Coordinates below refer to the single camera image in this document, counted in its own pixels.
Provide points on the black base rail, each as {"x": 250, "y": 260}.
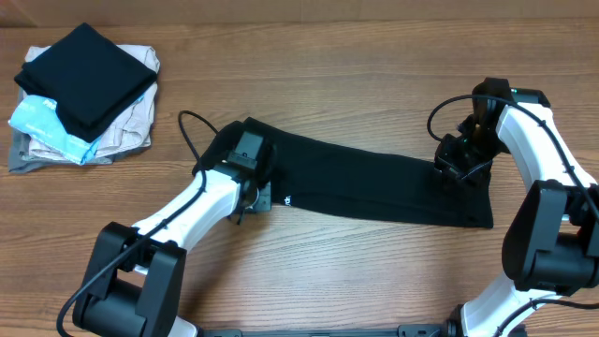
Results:
{"x": 318, "y": 332}

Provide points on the folded black garment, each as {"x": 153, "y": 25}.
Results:
{"x": 91, "y": 79}

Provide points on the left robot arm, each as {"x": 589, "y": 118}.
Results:
{"x": 134, "y": 278}

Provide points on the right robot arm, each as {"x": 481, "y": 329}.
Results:
{"x": 550, "y": 251}

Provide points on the black polo shirt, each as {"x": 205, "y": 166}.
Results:
{"x": 322, "y": 177}

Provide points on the folded light blue garment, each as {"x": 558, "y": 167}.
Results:
{"x": 36, "y": 116}

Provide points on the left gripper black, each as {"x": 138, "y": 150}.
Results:
{"x": 264, "y": 201}

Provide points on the folded beige garment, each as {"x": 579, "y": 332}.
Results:
{"x": 129, "y": 131}

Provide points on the folded grey garment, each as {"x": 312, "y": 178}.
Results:
{"x": 18, "y": 161}

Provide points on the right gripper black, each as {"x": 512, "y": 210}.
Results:
{"x": 445, "y": 162}

